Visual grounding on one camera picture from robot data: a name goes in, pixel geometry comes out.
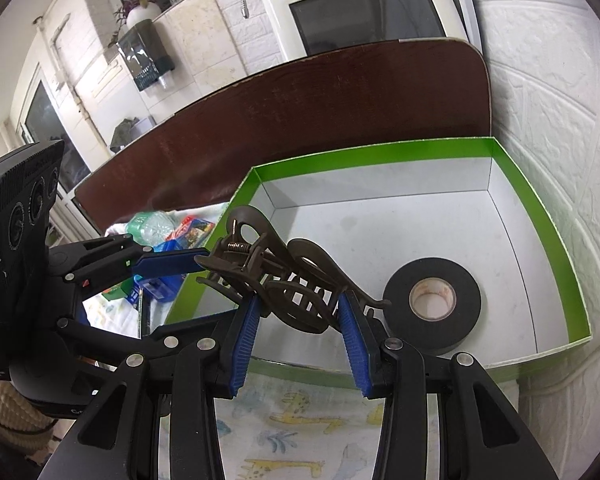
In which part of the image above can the brown hair claw clip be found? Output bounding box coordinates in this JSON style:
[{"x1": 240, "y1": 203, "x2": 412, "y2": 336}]
[{"x1": 194, "y1": 205, "x2": 393, "y2": 333}]

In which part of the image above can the dark wall-mounted dispenser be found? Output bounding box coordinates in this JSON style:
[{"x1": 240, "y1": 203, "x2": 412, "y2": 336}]
[{"x1": 116, "y1": 19, "x2": 177, "y2": 92}]

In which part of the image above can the colourful card pack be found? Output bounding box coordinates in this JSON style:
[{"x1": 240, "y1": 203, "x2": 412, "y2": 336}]
[{"x1": 167, "y1": 216, "x2": 216, "y2": 246}]

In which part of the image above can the black tape roll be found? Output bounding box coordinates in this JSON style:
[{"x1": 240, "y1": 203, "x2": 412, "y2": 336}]
[{"x1": 382, "y1": 257, "x2": 482, "y2": 353}]

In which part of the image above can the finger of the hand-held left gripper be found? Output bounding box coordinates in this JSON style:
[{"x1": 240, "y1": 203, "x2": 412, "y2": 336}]
[
  {"x1": 55, "y1": 307, "x2": 241, "y2": 361},
  {"x1": 47, "y1": 234, "x2": 210, "y2": 293}
]

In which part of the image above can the dark brown wooden board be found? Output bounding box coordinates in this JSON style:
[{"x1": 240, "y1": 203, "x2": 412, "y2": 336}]
[{"x1": 74, "y1": 37, "x2": 492, "y2": 238}]

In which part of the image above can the person's left forearm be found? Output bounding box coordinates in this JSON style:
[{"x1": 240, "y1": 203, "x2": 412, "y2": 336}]
[{"x1": 0, "y1": 372, "x2": 61, "y2": 461}]

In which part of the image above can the beige marble cabinet panel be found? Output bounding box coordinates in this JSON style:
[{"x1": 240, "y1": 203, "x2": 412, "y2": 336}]
[{"x1": 152, "y1": 0, "x2": 248, "y2": 117}]

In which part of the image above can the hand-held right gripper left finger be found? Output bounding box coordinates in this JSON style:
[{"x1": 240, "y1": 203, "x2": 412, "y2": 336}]
[{"x1": 37, "y1": 292, "x2": 261, "y2": 480}]

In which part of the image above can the plant in white vase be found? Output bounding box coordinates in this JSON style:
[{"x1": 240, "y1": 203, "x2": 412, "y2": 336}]
[{"x1": 111, "y1": 0, "x2": 166, "y2": 31}]

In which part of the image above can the green and white cardboard box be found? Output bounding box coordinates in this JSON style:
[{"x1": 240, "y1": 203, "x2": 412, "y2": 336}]
[{"x1": 162, "y1": 136, "x2": 592, "y2": 381}]

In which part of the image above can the glass door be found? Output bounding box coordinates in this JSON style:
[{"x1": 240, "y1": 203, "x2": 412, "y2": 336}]
[{"x1": 24, "y1": 79, "x2": 92, "y2": 192}]

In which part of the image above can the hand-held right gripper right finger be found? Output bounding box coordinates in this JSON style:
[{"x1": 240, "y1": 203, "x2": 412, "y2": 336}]
[{"x1": 337, "y1": 290, "x2": 563, "y2": 480}]

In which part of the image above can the square blue box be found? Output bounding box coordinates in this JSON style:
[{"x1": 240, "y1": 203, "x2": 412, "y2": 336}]
[{"x1": 132, "y1": 274, "x2": 191, "y2": 303}]

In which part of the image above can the plastic bottle with green label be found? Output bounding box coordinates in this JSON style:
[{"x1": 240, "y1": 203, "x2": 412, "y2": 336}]
[{"x1": 125, "y1": 211, "x2": 178, "y2": 253}]

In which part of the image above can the white appliance with dark screen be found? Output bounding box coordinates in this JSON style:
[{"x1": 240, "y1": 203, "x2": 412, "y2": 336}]
[{"x1": 261, "y1": 0, "x2": 483, "y2": 61}]

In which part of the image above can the animal printed blanket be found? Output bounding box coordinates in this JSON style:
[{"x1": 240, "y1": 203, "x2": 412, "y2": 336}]
[{"x1": 82, "y1": 202, "x2": 521, "y2": 480}]

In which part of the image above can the dark green cloth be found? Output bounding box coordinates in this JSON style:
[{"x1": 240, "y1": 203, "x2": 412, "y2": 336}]
[{"x1": 110, "y1": 117, "x2": 141, "y2": 153}]

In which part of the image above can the small green packet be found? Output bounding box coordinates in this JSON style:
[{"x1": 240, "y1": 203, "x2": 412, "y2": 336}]
[{"x1": 102, "y1": 282, "x2": 136, "y2": 302}]

